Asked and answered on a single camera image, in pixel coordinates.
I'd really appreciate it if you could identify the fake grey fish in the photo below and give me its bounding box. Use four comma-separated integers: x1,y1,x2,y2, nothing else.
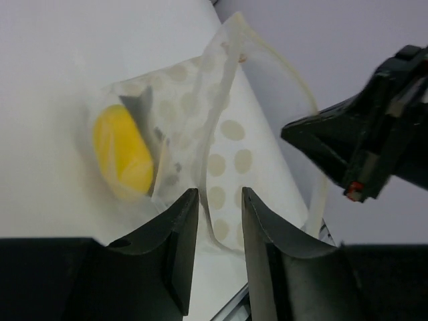
119,86,183,203

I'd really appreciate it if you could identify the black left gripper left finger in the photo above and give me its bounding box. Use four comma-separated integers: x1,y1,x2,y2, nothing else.
1,189,199,320

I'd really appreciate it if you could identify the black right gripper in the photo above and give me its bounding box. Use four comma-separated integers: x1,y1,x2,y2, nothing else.
281,45,427,203

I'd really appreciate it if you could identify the fake yellow lemon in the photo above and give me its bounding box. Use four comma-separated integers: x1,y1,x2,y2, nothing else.
92,104,154,202

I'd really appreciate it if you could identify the clear dotted zip bag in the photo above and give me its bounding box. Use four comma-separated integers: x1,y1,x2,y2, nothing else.
84,13,327,255

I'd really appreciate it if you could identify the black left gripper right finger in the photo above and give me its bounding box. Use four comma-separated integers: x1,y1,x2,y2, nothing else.
241,187,427,320

